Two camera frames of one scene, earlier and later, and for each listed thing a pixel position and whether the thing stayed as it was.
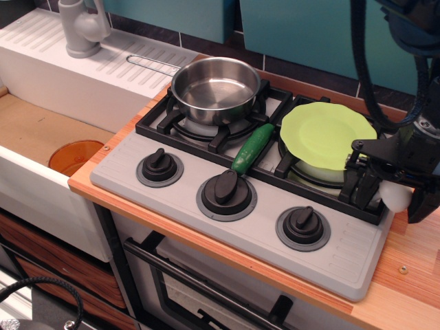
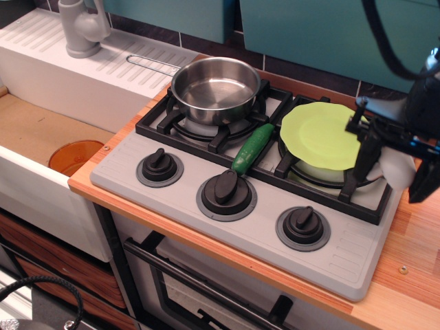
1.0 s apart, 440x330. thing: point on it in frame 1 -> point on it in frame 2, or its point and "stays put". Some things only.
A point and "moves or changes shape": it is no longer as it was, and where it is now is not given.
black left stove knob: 159,170 stays put
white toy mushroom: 395,197 moves or changes shape
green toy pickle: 251,148 stays put
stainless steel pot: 210,91 stays put
